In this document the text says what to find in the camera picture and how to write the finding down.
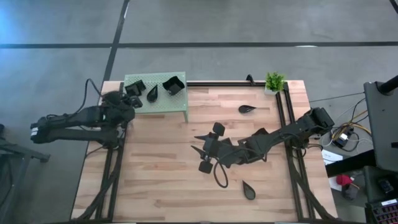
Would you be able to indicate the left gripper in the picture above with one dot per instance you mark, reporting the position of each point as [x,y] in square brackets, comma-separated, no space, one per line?
[119,110]

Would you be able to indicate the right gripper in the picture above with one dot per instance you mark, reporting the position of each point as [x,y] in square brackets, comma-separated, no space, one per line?
[217,151]

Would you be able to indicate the black teardrop mini plate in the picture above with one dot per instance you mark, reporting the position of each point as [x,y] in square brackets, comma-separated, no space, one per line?
[249,192]
[151,96]
[245,109]

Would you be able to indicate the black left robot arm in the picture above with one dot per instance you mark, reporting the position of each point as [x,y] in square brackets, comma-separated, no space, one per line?
[77,116]

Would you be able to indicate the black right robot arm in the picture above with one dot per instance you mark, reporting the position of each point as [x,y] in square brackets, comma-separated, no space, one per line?
[280,135]

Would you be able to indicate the green perforated metal shelf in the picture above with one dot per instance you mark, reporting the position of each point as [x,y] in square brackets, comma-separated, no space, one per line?
[168,104]

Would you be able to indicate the small potted green plant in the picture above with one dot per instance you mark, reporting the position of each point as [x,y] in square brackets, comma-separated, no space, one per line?
[274,81]

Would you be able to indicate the black metal stand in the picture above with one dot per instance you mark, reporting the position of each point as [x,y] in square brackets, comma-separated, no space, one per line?
[25,151]

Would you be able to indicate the white paper sheet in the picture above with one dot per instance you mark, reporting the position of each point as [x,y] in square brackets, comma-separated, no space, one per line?
[331,155]

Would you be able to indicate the small power supply box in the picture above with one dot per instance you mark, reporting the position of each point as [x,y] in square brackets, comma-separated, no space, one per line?
[342,139]

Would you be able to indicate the red cloth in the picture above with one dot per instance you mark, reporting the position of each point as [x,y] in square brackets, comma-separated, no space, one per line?
[343,180]

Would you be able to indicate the dark grey cloth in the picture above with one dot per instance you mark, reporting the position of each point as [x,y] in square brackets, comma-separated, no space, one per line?
[349,193]

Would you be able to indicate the dark grey box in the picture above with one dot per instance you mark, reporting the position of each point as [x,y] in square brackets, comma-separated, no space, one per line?
[373,183]

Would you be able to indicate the grey flat panel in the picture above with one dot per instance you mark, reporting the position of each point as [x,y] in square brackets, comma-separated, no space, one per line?
[385,124]

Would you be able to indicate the parts organizer box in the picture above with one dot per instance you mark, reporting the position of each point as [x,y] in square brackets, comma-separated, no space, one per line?
[384,213]

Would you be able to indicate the black pole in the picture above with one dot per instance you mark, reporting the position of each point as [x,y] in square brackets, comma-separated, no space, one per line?
[388,84]

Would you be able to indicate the black aluminium table frame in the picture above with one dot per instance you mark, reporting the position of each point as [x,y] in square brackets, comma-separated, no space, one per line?
[217,83]

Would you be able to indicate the black frame clamp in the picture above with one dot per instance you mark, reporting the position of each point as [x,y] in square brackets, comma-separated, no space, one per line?
[249,80]

